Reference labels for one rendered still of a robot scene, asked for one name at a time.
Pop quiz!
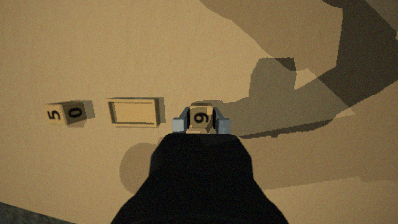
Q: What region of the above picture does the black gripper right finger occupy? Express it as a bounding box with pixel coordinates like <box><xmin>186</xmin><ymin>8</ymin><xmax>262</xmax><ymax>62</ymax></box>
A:
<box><xmin>212</xmin><ymin>107</ymin><xmax>231</xmax><ymax>134</ymax></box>

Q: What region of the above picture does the beige number cube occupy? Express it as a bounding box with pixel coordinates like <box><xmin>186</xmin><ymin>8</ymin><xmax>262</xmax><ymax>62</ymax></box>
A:
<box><xmin>190</xmin><ymin>103</ymin><xmax>213</xmax><ymax>128</ymax></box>
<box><xmin>43</xmin><ymin>102</ymin><xmax>86</xmax><ymax>125</ymax></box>

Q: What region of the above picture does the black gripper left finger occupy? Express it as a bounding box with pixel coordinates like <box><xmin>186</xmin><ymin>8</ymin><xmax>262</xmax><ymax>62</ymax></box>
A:
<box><xmin>172</xmin><ymin>107</ymin><xmax>190</xmax><ymax>133</ymax></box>

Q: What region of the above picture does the tan shallow rectangular tray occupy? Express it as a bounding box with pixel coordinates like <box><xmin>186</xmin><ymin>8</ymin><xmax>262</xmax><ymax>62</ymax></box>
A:
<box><xmin>105</xmin><ymin>98</ymin><xmax>161</xmax><ymax>127</ymax></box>

